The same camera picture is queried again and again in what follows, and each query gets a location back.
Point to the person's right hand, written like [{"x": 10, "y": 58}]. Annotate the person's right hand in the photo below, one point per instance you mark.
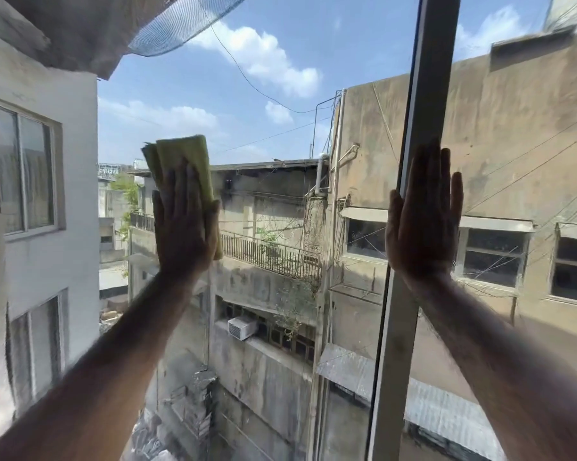
[{"x": 423, "y": 230}]

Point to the person's left hand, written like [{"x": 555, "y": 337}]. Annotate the person's left hand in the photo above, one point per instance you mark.
[{"x": 182, "y": 225}]

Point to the person's left thumb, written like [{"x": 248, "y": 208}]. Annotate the person's left thumb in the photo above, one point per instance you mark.
[{"x": 214, "y": 218}]

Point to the person's right middle finger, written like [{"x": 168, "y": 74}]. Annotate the person's right middle finger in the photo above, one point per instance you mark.
[{"x": 431, "y": 172}]

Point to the person's right thumb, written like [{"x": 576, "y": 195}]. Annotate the person's right thumb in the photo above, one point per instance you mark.
[{"x": 394, "y": 213}]

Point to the person's left little finger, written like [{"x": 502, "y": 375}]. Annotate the person's left little finger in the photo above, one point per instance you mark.
[{"x": 158, "y": 208}]

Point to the person's right little finger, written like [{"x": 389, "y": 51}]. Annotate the person's right little finger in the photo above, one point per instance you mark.
[{"x": 456, "y": 196}]

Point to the yellow cleaning cloth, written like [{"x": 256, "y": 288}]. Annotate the yellow cleaning cloth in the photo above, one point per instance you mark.
[{"x": 197, "y": 158}]

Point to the person's right forearm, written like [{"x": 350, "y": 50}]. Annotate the person's right forearm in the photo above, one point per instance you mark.
[{"x": 509, "y": 374}]

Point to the person's left forearm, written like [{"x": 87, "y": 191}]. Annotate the person's left forearm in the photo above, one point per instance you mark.
[{"x": 101, "y": 379}]

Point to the green balcony plant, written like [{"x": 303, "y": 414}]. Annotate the green balcony plant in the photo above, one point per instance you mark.
[{"x": 269, "y": 242}]

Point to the metal balcony railing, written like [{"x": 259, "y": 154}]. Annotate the metal balcony railing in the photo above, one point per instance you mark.
[{"x": 274, "y": 256}]

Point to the grey drain pipe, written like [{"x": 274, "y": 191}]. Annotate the grey drain pipe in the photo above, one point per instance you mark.
[{"x": 320, "y": 180}]

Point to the stained beige building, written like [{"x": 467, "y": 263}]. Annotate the stained beige building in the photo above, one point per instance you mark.
[{"x": 519, "y": 139}]

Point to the white building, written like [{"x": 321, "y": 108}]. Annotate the white building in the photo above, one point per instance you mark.
[{"x": 72, "y": 211}]

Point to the white air conditioner unit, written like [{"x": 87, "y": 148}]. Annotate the white air conditioner unit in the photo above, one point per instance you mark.
[{"x": 242, "y": 327}]

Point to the weathered grey building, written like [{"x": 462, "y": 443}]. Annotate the weathered grey building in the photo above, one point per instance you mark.
[{"x": 264, "y": 369}]

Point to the corrugated metal awning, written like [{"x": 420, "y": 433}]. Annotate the corrugated metal awning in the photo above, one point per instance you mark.
[{"x": 346, "y": 374}]

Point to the blue mesh net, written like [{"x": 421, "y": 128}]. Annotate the blue mesh net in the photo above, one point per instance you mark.
[{"x": 182, "y": 23}]

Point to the grey window frame post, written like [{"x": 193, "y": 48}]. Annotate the grey window frame post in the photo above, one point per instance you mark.
[{"x": 430, "y": 67}]

